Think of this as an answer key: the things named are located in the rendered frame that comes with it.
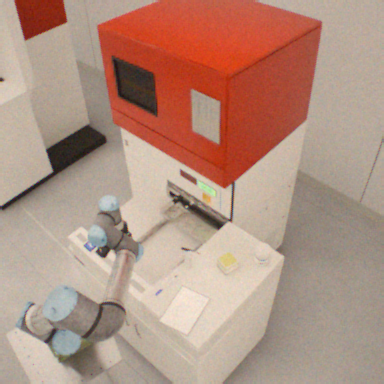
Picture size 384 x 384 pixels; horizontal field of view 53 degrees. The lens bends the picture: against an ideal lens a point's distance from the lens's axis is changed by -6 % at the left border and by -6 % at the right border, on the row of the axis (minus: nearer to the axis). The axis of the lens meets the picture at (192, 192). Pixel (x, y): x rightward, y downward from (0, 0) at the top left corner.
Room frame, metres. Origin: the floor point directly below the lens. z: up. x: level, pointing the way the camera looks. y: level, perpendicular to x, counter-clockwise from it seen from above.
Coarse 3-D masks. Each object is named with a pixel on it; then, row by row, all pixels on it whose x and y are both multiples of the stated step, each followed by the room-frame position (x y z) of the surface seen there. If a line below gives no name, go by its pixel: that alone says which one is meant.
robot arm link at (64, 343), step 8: (56, 336) 0.64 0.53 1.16; (64, 336) 0.65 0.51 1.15; (72, 336) 0.66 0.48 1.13; (80, 336) 0.67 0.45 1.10; (48, 344) 0.63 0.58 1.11; (56, 344) 0.62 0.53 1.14; (64, 344) 0.63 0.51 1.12; (72, 344) 0.64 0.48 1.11; (80, 344) 0.64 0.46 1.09; (64, 352) 0.60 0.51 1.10; (72, 352) 0.61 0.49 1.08
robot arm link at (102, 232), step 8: (96, 216) 1.01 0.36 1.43; (104, 216) 1.00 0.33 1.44; (96, 224) 0.96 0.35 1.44; (104, 224) 0.96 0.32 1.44; (112, 224) 0.98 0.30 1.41; (96, 232) 0.92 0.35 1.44; (104, 232) 0.93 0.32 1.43; (112, 232) 0.94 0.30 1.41; (120, 232) 0.96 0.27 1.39; (96, 240) 0.91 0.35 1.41; (104, 240) 0.91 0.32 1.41; (112, 240) 0.92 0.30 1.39; (112, 248) 0.91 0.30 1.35
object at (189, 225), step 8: (176, 208) 1.54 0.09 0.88; (168, 216) 1.48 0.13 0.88; (184, 216) 1.47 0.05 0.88; (176, 224) 1.43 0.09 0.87; (184, 224) 1.42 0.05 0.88; (192, 224) 1.42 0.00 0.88; (192, 232) 1.36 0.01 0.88; (200, 232) 1.36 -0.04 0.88; (208, 232) 1.36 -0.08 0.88; (200, 240) 1.31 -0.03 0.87
